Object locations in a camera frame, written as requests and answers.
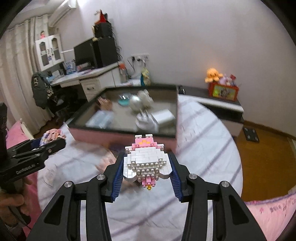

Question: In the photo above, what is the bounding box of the beige curtain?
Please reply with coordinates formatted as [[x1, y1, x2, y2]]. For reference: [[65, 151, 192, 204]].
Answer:
[[1, 14, 52, 134]]

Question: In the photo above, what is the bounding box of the baby doll figure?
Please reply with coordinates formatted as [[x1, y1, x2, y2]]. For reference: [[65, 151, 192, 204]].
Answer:
[[95, 152, 116, 173]]

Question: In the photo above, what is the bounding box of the pink embroidered pillow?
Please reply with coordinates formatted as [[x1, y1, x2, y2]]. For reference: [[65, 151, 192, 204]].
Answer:
[[245, 193, 295, 240]]

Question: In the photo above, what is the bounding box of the yellow blue snack bag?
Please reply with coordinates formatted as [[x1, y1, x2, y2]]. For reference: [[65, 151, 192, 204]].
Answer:
[[140, 67, 151, 86]]

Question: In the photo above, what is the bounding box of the rose gold cylinder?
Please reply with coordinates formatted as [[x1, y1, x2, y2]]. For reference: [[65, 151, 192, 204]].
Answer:
[[96, 97, 112, 111]]

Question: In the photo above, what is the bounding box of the black speaker box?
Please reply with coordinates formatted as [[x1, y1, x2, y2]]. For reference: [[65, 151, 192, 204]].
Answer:
[[93, 22, 112, 38]]

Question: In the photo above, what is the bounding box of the white plug adapter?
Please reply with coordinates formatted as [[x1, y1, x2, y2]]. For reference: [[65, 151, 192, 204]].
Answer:
[[135, 110, 158, 133]]

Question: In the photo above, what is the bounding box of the pink black storage box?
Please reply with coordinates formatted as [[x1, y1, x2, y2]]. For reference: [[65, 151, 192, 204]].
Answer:
[[68, 85, 178, 151]]

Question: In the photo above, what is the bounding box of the pink white brick figure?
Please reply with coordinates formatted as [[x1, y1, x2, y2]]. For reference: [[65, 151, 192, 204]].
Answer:
[[123, 134, 172, 190]]

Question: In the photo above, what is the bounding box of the pink bed blanket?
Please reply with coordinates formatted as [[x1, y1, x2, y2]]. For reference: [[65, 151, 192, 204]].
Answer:
[[1, 120, 46, 237]]

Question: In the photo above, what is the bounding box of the black computer monitor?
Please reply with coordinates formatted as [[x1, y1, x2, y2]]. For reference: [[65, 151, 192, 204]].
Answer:
[[74, 39, 95, 67]]

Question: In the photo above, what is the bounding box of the black computer tower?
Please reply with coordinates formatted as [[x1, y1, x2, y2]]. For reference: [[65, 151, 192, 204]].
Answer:
[[93, 37, 118, 68]]

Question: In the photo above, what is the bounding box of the red paper bag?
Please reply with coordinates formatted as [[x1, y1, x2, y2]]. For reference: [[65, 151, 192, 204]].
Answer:
[[94, 10, 108, 25]]

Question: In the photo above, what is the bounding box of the white desk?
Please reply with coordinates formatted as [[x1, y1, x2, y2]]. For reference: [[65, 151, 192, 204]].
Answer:
[[50, 61, 122, 103]]

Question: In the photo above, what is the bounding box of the teal tape roll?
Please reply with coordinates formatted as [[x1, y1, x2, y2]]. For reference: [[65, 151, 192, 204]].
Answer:
[[118, 93, 132, 106]]

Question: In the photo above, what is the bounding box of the white silver astronaut figure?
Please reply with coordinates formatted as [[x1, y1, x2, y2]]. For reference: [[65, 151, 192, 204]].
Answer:
[[129, 89, 154, 113]]

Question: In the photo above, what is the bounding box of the white glass-door cabinet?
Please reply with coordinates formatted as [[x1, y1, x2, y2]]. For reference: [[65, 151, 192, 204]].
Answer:
[[35, 35, 64, 71]]

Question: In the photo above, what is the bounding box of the person's left hand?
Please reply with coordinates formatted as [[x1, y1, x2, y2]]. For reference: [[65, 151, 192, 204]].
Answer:
[[1, 177, 32, 227]]

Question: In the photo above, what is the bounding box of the white power adapter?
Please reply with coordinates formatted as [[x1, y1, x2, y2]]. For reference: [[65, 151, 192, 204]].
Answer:
[[151, 109, 176, 126]]

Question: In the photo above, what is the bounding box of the white wall socket strip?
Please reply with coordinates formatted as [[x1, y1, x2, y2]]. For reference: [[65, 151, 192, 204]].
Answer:
[[131, 53, 149, 62]]

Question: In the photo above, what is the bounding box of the dark jacket on chair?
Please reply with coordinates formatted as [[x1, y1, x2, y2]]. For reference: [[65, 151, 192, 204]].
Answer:
[[31, 72, 58, 109]]

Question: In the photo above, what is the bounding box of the clear plastic card box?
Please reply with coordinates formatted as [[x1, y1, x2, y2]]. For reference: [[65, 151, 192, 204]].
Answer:
[[85, 110, 114, 129]]

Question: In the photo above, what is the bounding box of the small doll on cabinet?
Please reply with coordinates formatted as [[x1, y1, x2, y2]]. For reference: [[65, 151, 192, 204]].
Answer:
[[40, 31, 46, 39]]

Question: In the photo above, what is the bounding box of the black office chair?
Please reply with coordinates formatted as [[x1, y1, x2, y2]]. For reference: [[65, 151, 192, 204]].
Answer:
[[51, 95, 78, 125]]

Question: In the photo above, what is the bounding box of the orange picture toy box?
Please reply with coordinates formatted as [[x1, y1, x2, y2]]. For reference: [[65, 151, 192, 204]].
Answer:
[[208, 82, 239, 101]]

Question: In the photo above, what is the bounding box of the black white tv cabinet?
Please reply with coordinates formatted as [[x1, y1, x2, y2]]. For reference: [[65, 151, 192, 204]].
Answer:
[[177, 85, 244, 137]]

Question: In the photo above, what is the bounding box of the orange octopus plush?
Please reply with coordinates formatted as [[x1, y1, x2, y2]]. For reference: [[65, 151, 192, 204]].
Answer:
[[205, 68, 223, 83]]

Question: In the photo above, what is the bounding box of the black floor scale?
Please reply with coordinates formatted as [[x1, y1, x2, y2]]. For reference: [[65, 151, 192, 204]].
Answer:
[[243, 126, 259, 143]]

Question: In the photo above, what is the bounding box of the white air conditioner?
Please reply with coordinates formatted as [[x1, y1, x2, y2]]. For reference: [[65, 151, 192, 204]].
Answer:
[[48, 0, 77, 28]]

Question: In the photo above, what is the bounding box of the orange lid thermos bottle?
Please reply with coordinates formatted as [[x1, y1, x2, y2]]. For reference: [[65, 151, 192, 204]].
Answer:
[[118, 63, 129, 83]]

